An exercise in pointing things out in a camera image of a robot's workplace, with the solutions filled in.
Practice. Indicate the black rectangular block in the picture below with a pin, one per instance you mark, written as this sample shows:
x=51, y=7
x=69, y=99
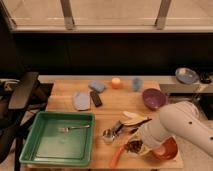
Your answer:
x=95, y=98

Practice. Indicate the metal measuring cup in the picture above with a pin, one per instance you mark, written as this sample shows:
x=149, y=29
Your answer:
x=109, y=135

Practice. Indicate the green plastic tray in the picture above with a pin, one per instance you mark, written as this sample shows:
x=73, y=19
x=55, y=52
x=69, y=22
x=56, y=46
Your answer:
x=45, y=145

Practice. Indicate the small blue cup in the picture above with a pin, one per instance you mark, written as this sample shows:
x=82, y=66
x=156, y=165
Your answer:
x=136, y=84

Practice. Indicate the black chair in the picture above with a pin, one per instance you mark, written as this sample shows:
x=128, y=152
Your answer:
x=27, y=95

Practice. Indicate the blue sponge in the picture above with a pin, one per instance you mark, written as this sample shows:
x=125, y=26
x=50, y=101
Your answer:
x=97, y=86

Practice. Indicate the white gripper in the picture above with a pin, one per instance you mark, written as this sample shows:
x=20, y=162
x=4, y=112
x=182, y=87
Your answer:
x=152, y=135

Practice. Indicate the purple bowl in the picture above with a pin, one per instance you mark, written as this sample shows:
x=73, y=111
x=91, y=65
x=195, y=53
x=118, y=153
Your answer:
x=154, y=98

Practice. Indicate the black handled utensil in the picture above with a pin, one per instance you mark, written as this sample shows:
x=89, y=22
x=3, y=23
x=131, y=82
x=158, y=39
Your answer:
x=138, y=125

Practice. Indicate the dark object on ledge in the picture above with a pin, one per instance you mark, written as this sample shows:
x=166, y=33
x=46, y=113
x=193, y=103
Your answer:
x=205, y=78

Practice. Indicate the white paper cup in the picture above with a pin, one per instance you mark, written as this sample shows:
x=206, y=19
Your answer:
x=132, y=154

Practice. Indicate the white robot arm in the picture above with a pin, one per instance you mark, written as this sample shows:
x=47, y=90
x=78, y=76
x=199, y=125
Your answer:
x=178, y=119

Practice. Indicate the orange candle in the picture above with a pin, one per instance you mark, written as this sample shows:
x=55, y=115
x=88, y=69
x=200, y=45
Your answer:
x=116, y=83

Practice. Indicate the silver fork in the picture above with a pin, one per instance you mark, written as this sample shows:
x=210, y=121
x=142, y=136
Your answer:
x=67, y=129

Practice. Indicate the orange red bowl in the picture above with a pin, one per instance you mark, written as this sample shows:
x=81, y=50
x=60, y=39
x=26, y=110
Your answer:
x=166, y=151

